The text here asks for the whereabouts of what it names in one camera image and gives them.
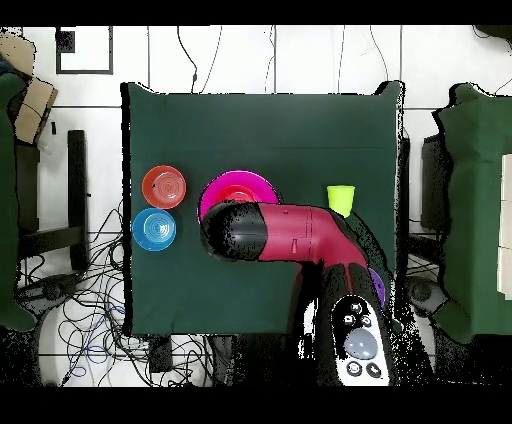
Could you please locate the cardboard box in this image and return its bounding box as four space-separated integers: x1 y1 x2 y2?
0 29 38 76
12 76 60 145

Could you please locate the large pink bowl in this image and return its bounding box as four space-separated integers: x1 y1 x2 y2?
198 169 280 221

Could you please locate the purple bowl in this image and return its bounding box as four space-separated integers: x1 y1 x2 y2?
367 266 387 309

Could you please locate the grey floor stand base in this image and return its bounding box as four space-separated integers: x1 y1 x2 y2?
17 271 83 317
403 275 448 319

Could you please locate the black power adapter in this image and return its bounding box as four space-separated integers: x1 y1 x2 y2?
148 337 174 374

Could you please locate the black stand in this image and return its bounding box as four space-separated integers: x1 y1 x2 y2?
15 129 90 273

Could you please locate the black floor frame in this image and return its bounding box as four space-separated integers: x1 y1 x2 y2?
55 25 114 76

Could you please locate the black case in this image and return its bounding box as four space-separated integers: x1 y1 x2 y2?
419 134 446 233

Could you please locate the green cup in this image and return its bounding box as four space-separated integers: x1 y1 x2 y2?
326 184 356 219

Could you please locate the small blue bowl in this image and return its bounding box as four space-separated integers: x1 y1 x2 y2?
131 207 178 253

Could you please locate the black floor cable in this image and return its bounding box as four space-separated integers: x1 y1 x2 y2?
176 25 199 95

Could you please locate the white box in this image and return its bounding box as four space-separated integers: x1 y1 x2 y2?
496 153 512 301

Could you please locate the dark green tablecloth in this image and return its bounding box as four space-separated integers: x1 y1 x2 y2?
120 80 406 336
431 82 512 345
0 73 38 333

